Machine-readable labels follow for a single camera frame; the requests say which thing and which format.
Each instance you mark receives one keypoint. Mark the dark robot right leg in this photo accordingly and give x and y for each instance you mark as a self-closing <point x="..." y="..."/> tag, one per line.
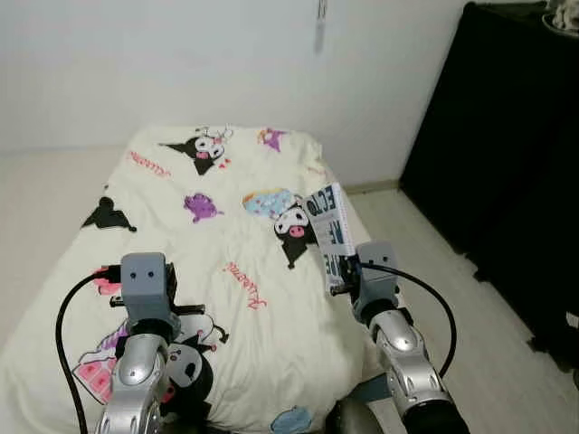
<point x="353" y="418"/>

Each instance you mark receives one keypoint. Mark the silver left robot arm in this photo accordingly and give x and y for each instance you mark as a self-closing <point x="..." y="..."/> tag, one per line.
<point x="136" y="380"/>

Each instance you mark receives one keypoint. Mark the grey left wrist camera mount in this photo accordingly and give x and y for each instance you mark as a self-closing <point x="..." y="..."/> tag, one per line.
<point x="147" y="289"/>

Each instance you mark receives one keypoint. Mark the white blind wand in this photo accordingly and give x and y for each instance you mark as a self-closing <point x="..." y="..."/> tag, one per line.
<point x="320" y="27"/>

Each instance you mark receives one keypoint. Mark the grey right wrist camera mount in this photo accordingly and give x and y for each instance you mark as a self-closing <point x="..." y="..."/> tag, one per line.
<point x="377" y="280"/>

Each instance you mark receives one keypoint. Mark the black cabinet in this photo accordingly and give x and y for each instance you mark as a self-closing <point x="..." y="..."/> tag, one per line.
<point x="507" y="154"/>

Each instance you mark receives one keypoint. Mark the bed mattress cream sheet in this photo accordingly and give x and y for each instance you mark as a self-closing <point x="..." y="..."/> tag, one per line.
<point x="45" y="208"/>

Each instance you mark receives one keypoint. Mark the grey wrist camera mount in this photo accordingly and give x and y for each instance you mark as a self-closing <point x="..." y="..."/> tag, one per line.
<point x="377" y="280"/>
<point x="147" y="289"/>

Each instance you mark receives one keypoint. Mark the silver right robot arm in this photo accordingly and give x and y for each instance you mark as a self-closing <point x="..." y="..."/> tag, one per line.
<point x="412" y="362"/>

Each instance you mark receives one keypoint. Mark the white book blue letters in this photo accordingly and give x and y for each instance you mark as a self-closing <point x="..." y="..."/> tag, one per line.
<point x="330" y="226"/>

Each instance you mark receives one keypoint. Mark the cream cartoon print blanket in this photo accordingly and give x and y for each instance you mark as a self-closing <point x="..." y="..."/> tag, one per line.
<point x="244" y="307"/>

